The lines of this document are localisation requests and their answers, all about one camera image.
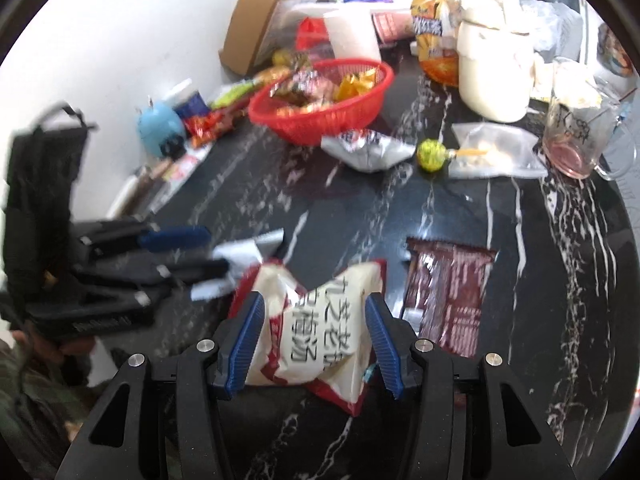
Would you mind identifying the clear plastic bag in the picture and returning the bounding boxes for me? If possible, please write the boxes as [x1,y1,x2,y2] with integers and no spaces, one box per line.
[517,0,581,53]

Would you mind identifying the silver snack packet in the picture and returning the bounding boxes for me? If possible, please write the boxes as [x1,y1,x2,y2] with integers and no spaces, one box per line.
[320,128,417,173]

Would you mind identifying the cream water jug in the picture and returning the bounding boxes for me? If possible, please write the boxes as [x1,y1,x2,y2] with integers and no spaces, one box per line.
[457,0,536,123]

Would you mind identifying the person's left hand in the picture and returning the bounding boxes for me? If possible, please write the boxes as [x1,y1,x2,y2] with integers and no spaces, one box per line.
[12,327,96,366]

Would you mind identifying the red plastic basket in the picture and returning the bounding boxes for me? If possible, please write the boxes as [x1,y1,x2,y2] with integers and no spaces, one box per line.
[248,58,394,147]

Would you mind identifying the green yellow lollipop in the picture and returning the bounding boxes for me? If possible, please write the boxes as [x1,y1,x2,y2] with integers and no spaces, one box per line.
[417,139,493,173]

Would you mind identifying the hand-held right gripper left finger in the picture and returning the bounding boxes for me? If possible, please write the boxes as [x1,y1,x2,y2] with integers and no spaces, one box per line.
[55,292,266,480]

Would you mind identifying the yellow crisps bag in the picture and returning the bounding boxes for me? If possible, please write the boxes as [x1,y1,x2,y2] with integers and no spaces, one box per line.
[252,65,293,88]

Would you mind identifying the orange tea bottle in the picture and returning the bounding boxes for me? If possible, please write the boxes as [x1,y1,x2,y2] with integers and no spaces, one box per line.
[410,0,461,86]

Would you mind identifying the light blue round toy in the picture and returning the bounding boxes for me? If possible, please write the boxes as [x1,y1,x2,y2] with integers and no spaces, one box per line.
[137,96,185,157]

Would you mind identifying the white toilet paper roll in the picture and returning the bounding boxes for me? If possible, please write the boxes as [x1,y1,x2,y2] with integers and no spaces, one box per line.
[322,10,383,63]

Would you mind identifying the green snack packet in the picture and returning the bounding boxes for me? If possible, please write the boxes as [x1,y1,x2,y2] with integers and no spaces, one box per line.
[210,80,261,110]

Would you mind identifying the pink paper cup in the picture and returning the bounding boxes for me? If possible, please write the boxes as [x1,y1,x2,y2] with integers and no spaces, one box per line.
[372,7,416,46]

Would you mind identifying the colourful printed bag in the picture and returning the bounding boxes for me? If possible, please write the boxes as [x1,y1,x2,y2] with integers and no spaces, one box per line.
[597,22,636,78]

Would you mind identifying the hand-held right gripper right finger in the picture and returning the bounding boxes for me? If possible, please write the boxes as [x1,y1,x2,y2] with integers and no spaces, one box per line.
[364,294,576,480]

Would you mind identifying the pile of printed papers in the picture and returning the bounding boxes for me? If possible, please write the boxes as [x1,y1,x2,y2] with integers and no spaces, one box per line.
[107,152,206,221]

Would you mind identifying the glass mug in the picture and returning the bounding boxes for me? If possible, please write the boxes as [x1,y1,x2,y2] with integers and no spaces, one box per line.
[542,57,638,181]

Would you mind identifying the clear plastic snack packet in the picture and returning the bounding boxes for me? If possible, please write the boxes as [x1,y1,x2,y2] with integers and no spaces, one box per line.
[447,122,549,181]

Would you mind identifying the dark blue jar white lid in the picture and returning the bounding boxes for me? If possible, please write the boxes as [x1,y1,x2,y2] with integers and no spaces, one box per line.
[165,79,211,118]

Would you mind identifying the dark maroon snack packet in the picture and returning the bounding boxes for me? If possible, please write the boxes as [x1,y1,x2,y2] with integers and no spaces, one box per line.
[404,237,500,358]

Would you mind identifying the red plastic bag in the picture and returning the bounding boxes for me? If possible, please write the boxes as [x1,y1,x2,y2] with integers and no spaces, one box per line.
[296,16,331,51]

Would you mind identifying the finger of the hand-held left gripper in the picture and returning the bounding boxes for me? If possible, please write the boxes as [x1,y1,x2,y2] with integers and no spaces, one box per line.
[75,219,213,261]
[75,257,232,311]

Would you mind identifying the white and red snack packet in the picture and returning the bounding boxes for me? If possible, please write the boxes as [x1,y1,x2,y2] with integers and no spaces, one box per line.
[227,258,388,417]

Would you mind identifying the pile of mixed candies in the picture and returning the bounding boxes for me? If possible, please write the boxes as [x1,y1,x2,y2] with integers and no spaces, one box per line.
[265,66,338,110]

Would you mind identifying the small red snack packets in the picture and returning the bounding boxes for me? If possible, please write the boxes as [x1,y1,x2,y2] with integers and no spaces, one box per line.
[182,107,238,147]

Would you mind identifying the brown cardboard box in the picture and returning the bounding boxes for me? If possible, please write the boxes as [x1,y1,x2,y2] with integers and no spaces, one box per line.
[218,0,321,77]

